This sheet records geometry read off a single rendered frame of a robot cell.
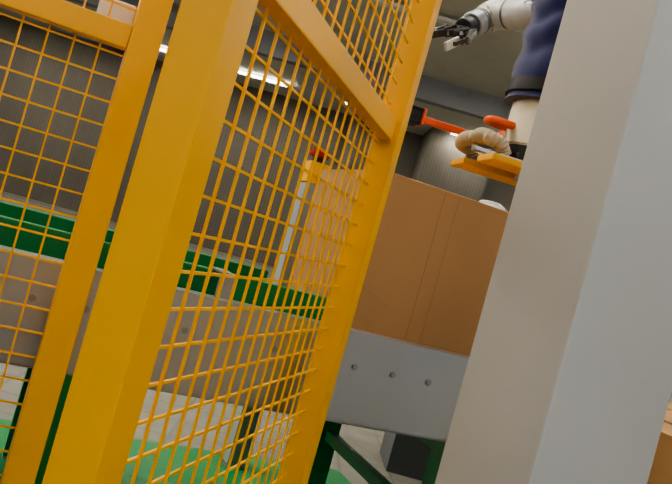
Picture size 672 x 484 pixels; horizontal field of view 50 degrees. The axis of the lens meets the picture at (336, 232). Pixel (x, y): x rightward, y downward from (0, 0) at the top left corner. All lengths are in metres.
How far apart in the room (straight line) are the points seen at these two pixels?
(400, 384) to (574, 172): 0.84
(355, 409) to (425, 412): 0.17
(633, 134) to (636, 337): 0.21
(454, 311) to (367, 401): 0.35
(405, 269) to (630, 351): 0.91
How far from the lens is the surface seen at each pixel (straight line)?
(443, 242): 1.70
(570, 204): 0.81
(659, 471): 1.88
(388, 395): 1.55
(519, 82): 2.05
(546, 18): 2.11
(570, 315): 0.77
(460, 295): 1.74
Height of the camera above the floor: 0.74
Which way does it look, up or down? 1 degrees up
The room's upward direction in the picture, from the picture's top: 16 degrees clockwise
